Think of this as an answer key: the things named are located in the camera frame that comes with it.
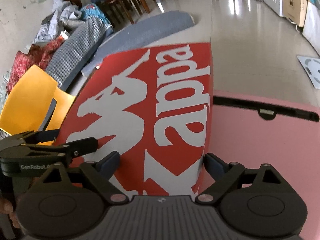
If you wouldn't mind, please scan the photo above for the pile of grey clothes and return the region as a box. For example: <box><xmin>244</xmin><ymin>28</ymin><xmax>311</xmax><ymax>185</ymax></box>
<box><xmin>32</xmin><ymin>0</ymin><xmax>85</xmax><ymax>46</ymax></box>

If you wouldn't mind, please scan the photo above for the grey rolled floor mat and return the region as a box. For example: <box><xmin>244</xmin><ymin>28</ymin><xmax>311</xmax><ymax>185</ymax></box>
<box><xmin>81</xmin><ymin>11</ymin><xmax>195</xmax><ymax>77</ymax></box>

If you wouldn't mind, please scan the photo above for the white marble tv cabinet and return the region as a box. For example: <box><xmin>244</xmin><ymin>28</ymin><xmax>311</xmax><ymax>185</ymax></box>
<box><xmin>303</xmin><ymin>0</ymin><xmax>320</xmax><ymax>54</ymax></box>

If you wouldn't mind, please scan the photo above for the red Kappa box lid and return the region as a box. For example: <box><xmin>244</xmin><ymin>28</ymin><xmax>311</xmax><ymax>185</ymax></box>
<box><xmin>56</xmin><ymin>42</ymin><xmax>213</xmax><ymax>197</ymax></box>

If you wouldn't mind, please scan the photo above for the white bathroom scale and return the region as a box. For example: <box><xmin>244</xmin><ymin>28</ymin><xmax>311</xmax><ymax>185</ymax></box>
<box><xmin>297</xmin><ymin>56</ymin><xmax>320</xmax><ymax>89</ymax></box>

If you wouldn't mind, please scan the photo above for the houndstooth sofa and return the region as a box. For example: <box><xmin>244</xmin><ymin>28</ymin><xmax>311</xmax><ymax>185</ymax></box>
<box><xmin>46</xmin><ymin>17</ymin><xmax>113</xmax><ymax>91</ymax></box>

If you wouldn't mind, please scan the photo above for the yellow plastic chair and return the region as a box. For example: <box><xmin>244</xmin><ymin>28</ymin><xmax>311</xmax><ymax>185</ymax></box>
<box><xmin>1</xmin><ymin>65</ymin><xmax>75</xmax><ymax>135</ymax></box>

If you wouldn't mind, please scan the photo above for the left hand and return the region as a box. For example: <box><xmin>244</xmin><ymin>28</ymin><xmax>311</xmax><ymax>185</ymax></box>
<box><xmin>0</xmin><ymin>197</ymin><xmax>20</xmax><ymax>229</ymax></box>

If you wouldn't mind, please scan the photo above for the red patterned blanket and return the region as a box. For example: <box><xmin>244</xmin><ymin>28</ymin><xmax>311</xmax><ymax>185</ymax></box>
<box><xmin>6</xmin><ymin>37</ymin><xmax>65</xmax><ymax>94</ymax></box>

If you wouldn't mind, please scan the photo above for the pink lap desk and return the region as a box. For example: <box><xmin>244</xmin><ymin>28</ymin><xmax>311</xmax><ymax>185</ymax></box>
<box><xmin>208</xmin><ymin>103</ymin><xmax>319</xmax><ymax>239</ymax></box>

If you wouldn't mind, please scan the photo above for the brown cardboard carton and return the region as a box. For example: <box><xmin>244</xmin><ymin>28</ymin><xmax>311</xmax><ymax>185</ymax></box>
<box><xmin>283</xmin><ymin>0</ymin><xmax>308</xmax><ymax>28</ymax></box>

